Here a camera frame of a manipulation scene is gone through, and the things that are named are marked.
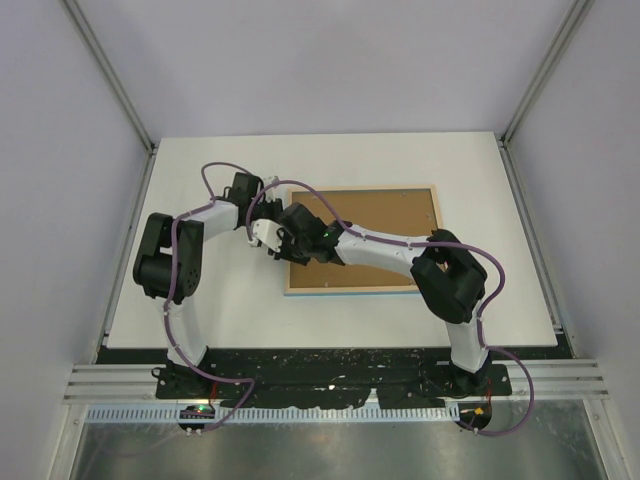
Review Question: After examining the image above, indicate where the blue picture frame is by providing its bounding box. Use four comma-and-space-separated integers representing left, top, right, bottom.
284, 184, 443, 297

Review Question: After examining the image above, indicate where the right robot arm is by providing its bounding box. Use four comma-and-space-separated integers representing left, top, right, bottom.
276, 203, 491, 394

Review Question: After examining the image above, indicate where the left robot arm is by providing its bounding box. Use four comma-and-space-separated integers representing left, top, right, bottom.
133, 171, 284, 398

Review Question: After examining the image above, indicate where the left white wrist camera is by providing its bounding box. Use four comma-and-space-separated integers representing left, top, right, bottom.
263, 176, 279, 203

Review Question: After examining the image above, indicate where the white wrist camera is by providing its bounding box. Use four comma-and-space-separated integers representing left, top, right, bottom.
248, 219, 282, 253
263, 176, 279, 203

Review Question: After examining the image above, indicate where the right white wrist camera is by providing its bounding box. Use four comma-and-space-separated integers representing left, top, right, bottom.
248, 219, 282, 253

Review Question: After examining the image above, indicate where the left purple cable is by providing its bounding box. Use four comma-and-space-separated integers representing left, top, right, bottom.
162, 162, 261, 434

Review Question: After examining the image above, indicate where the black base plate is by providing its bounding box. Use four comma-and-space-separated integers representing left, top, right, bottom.
97, 347, 513, 410

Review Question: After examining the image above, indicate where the perforated cable duct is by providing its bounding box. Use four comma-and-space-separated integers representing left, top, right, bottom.
85, 403, 459, 424

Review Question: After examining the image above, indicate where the left aluminium post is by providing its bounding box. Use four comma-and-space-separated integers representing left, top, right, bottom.
59, 0, 155, 155

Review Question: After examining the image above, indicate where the aluminium post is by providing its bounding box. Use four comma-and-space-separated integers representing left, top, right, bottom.
499, 0, 595, 148
59, 0, 155, 155

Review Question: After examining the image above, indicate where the aluminium rail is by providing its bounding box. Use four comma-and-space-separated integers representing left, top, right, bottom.
63, 359, 609, 405

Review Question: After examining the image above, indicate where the right aluminium post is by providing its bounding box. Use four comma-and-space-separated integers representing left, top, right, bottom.
499, 0, 595, 148

